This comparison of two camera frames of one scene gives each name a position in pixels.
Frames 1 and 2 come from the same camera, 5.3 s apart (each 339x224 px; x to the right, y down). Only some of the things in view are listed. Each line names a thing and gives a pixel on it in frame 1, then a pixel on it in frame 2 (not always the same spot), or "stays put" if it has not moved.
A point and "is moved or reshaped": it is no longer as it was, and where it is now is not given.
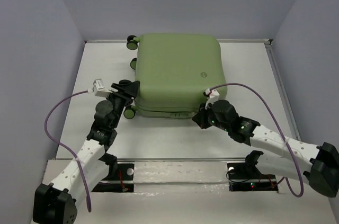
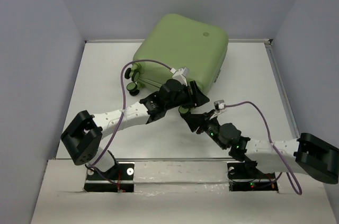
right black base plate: [243, 177] stays put
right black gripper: [199, 119] → [195, 120]
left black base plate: [121, 178] stays put
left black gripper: [131, 89] → [198, 98]
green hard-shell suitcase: [174, 70] is moved or reshaped
